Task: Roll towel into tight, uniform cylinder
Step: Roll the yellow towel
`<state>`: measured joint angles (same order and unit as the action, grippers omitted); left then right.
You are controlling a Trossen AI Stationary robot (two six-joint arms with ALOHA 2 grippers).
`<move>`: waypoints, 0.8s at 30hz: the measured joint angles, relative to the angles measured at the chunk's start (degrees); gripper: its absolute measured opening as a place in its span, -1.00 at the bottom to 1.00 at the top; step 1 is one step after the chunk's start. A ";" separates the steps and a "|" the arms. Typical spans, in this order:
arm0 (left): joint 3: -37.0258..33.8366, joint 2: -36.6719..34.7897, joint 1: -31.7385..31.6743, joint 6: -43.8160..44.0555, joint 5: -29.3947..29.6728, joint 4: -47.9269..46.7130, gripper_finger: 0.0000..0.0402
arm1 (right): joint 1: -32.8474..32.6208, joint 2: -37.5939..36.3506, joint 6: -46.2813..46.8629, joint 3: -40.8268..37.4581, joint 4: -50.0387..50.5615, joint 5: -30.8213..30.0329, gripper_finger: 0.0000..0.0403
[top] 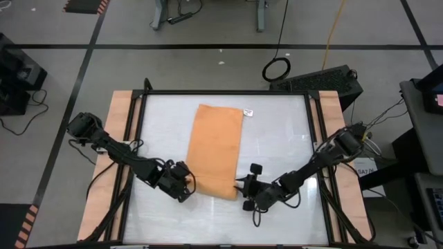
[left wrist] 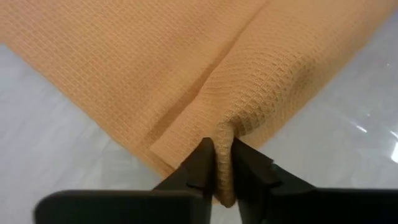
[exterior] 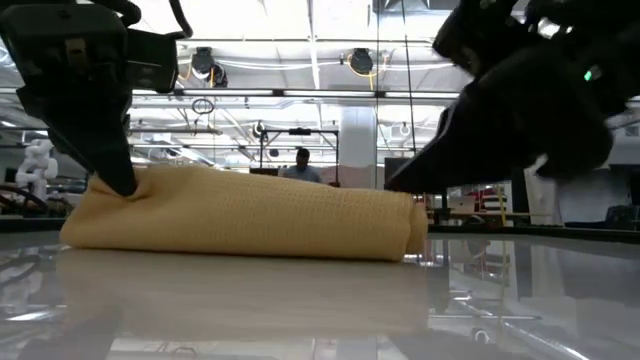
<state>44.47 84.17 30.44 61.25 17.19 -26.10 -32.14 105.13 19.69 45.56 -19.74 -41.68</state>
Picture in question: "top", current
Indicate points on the black caster wheel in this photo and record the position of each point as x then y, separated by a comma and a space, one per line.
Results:
412, 241

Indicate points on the white paper sheet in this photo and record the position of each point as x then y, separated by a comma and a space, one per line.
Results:
367, 168

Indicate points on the black equipment stack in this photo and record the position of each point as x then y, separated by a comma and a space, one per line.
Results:
17, 76

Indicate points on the grey desk leg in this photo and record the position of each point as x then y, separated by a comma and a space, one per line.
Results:
160, 15
260, 17

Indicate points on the black laptop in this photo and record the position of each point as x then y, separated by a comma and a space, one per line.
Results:
436, 207

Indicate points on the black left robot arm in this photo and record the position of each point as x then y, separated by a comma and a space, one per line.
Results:
121, 155

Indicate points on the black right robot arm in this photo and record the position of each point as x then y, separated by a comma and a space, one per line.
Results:
311, 169

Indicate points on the black yellow connector box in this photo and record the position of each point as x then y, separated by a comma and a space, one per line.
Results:
360, 128

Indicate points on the grey desk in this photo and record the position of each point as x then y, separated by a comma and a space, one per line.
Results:
422, 138

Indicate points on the orange towel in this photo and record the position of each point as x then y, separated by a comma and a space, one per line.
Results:
214, 152

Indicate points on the black power strip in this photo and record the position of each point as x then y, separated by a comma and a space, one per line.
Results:
180, 18

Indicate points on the black monitor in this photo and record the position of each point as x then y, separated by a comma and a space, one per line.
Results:
431, 90

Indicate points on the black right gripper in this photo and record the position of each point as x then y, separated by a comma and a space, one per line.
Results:
264, 195

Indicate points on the black orange striped mat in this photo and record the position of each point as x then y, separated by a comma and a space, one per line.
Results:
14, 224
83, 6

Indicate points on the black metal table frame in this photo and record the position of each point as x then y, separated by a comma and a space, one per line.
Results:
166, 92

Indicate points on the black desk base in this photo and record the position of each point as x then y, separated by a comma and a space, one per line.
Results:
398, 173

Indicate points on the black computer tower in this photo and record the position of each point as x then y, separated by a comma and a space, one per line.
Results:
328, 83

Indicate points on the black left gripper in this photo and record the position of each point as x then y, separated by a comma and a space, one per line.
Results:
176, 181

